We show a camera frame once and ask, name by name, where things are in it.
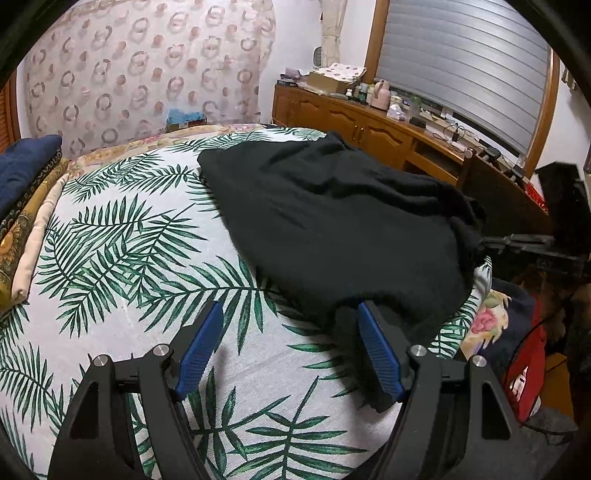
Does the dark brown wooden board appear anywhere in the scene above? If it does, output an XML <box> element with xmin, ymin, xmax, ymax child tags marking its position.
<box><xmin>457</xmin><ymin>154</ymin><xmax>555</xmax><ymax>236</ymax></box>

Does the stack of folded blankets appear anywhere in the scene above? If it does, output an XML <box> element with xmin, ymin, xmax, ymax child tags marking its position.
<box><xmin>0</xmin><ymin>157</ymin><xmax>70</xmax><ymax>301</ymax></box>

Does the red and black bag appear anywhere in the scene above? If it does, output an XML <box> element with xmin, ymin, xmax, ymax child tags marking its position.
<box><xmin>503</xmin><ymin>300</ymin><xmax>548</xmax><ymax>423</ymax></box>

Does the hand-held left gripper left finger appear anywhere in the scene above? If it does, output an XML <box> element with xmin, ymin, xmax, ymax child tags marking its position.
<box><xmin>46</xmin><ymin>300</ymin><xmax>225</xmax><ymax>480</ymax></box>

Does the white spotted cloth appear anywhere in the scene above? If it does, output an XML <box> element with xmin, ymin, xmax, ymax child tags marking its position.
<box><xmin>318</xmin><ymin>62</ymin><xmax>368</xmax><ymax>81</ymax></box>

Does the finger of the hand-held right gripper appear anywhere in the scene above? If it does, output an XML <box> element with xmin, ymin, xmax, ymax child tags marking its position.
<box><xmin>480</xmin><ymin>233</ymin><xmax>559</xmax><ymax>260</ymax></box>

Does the beige folded cloth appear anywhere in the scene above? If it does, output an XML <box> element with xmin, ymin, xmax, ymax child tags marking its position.
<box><xmin>11</xmin><ymin>173</ymin><xmax>70</xmax><ymax>305</ymax></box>

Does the grey window shutter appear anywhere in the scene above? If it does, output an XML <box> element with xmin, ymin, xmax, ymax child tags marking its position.
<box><xmin>374</xmin><ymin>0</ymin><xmax>552</xmax><ymax>155</ymax></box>

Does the palm leaf bed sheet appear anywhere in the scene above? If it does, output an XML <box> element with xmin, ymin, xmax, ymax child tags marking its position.
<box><xmin>0</xmin><ymin>127</ymin><xmax>492</xmax><ymax>480</ymax></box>

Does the cardboard box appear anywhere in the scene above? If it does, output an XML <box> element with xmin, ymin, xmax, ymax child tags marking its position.
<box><xmin>307</xmin><ymin>70</ymin><xmax>356</xmax><ymax>95</ymax></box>

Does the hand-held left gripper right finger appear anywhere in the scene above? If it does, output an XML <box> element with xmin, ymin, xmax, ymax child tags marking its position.
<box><xmin>335</xmin><ymin>300</ymin><xmax>532</xmax><ymax>480</ymax></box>

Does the black cable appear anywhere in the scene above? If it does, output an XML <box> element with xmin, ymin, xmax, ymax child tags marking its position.
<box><xmin>442</xmin><ymin>122</ymin><xmax>468</xmax><ymax>145</ymax></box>

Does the wooden sideboard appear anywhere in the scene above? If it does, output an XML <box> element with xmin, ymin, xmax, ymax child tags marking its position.
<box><xmin>271</xmin><ymin>83</ymin><xmax>467</xmax><ymax>185</ymax></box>

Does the floral blanket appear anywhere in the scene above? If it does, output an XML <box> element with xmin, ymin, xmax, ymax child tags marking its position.
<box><xmin>65</xmin><ymin>122</ymin><xmax>513</xmax><ymax>363</ymax></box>

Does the pink kettle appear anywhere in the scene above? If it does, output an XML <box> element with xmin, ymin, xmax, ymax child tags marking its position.
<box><xmin>369</xmin><ymin>79</ymin><xmax>391</xmax><ymax>110</ymax></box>

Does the wooden window frame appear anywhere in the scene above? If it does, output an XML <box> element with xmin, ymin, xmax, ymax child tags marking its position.
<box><xmin>364</xmin><ymin>0</ymin><xmax>561</xmax><ymax>176</ymax></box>

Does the circle patterned headboard cover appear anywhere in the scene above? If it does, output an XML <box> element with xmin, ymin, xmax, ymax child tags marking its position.
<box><xmin>25</xmin><ymin>0</ymin><xmax>278</xmax><ymax>158</ymax></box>

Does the cream curtain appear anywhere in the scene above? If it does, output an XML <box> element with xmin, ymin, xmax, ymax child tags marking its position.
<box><xmin>320</xmin><ymin>0</ymin><xmax>348</xmax><ymax>65</ymax></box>

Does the black t-shirt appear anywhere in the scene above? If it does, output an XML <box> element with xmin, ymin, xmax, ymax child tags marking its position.
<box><xmin>197</xmin><ymin>130</ymin><xmax>488</xmax><ymax>342</ymax></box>

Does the navy folded cloth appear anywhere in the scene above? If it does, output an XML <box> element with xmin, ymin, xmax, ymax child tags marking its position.
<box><xmin>0</xmin><ymin>135</ymin><xmax>63</xmax><ymax>217</ymax></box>

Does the blue box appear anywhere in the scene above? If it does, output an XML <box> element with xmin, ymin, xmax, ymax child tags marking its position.
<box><xmin>165</xmin><ymin>107</ymin><xmax>207</xmax><ymax>132</ymax></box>

